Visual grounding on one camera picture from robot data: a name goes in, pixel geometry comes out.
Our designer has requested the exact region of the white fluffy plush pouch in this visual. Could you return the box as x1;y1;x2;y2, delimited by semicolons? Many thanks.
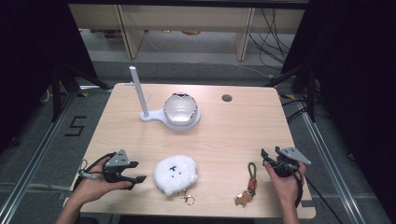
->
152;154;199;206

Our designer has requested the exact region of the light wooden shelf unit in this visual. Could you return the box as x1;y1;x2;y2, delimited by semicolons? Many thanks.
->
68;4;306;62

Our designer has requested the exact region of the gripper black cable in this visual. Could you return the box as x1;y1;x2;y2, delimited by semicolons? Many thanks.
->
292;169;345;224
78;151;117;181

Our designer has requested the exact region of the olive cord keychain brown charm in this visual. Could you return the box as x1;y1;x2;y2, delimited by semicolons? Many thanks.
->
233;161;259;207

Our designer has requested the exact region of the person's left hand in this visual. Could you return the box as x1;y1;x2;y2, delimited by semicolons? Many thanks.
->
73;158;134;205

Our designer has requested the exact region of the white hook stand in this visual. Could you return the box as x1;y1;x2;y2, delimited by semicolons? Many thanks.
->
122;65;202;131

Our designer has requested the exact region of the dark curtain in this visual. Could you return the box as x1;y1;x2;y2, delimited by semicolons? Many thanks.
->
0;0;98;153
281;0;396;216

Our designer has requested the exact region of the black metal stand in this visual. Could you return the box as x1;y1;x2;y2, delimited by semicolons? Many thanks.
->
263;63;318;123
50;62;114;123

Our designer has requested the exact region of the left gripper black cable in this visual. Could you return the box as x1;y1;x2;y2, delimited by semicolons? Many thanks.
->
78;151;117;181

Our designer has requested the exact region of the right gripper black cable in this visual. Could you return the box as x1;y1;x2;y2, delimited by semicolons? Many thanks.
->
292;169;345;224

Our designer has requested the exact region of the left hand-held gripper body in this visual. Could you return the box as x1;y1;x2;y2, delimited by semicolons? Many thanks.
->
102;148;132;185

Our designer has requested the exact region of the white bowl silver rim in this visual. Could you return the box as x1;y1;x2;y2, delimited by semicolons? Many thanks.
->
163;91;199;127

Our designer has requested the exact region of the bundle of black floor cables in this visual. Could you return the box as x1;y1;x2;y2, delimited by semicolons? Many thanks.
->
247;8;298;71

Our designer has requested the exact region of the person's right hand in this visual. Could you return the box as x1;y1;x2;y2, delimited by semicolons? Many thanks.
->
262;161;308;205

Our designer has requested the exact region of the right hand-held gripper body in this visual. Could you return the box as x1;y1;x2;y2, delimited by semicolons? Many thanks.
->
267;147;312;179

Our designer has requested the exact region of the aluminium floor rail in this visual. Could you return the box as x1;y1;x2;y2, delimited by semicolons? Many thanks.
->
299;104;366;224
0;91;78;224

